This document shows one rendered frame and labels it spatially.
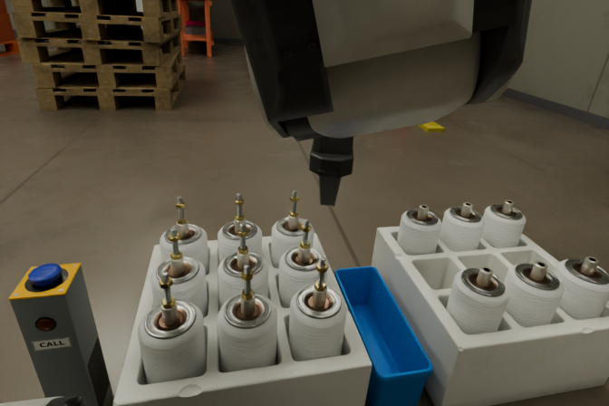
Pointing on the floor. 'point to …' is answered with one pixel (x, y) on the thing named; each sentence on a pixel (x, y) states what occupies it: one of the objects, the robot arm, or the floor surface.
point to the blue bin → (384, 339)
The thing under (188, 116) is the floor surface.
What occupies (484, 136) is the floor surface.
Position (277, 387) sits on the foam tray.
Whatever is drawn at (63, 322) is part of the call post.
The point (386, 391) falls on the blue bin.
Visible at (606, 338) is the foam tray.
